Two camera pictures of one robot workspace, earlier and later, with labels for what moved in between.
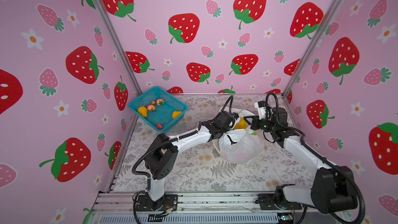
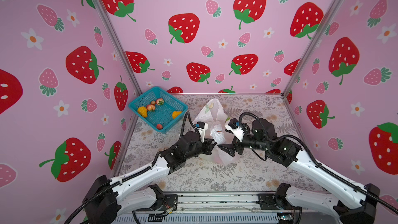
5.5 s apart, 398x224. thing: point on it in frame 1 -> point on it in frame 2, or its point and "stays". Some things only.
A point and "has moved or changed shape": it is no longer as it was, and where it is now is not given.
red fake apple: x=151 y=107 stays
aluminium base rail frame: x=209 y=208 stays
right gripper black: x=254 y=123 -> x=235 y=142
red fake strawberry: x=159 y=101 stays
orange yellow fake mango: x=175 y=114 stays
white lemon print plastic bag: x=242 y=144 has moved or changed shape
